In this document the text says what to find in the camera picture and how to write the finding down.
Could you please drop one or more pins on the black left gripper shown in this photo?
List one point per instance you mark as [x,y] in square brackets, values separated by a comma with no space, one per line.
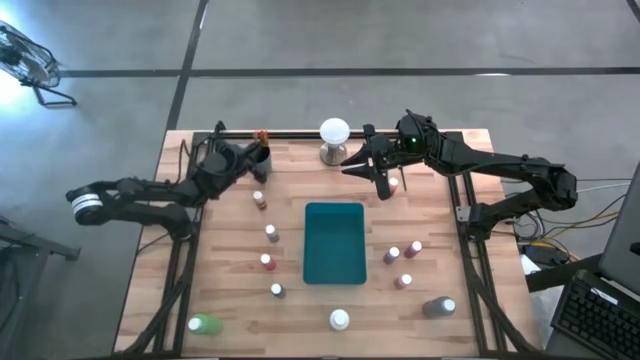
[230,160]

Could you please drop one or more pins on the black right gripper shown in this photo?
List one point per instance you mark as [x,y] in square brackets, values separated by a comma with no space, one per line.
[410,145]

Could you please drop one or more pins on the green plastic cup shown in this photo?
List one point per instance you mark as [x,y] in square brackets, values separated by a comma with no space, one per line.
[266,160]

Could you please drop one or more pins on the teal plastic tray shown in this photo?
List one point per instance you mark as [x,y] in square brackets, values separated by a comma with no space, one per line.
[335,245]

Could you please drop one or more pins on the large grey paint bottle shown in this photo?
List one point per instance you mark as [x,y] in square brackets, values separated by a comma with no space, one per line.
[440,306]

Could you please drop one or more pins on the large green paint bottle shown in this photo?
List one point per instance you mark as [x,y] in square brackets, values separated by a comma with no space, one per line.
[207,325]

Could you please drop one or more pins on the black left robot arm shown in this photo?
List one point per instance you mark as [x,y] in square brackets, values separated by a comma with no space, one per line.
[140,192]

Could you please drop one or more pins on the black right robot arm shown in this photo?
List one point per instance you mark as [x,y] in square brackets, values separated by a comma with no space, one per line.
[500,162]

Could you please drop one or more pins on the small orange paint bottle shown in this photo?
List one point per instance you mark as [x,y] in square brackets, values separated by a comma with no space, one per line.
[394,184]

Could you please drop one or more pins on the small grey paint bottle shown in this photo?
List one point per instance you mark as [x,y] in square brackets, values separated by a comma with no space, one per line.
[272,233]

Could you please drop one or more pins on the small purple paint bottle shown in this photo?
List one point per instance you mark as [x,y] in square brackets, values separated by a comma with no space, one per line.
[391,255]

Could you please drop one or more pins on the small maroon paint bottle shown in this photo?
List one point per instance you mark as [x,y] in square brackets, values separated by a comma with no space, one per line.
[413,249]

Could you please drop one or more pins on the small red paint bottle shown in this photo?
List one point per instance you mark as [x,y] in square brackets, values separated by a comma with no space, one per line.
[268,262]

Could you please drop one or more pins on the small pink paint bottle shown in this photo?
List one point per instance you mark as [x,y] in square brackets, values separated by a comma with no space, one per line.
[403,281]

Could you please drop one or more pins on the large white paint bottle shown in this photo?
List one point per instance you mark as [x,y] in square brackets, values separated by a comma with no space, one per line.
[339,320]

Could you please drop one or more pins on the white dome lamp silver base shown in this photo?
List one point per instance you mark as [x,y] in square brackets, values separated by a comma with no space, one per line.
[335,132]

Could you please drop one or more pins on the grey small bottle lower left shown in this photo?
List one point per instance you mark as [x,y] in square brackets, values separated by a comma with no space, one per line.
[278,290]

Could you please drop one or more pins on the black power supply box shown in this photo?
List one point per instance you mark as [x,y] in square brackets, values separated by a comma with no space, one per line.
[547,255]

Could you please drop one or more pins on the grey laptop lid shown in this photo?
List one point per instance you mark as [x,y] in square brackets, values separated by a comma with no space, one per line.
[622,240]

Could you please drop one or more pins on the black keyboard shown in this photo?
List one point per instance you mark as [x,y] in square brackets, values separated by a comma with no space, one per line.
[590,315]

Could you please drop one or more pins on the black aluminium table frame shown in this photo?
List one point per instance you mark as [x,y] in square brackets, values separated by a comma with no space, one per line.
[295,135]

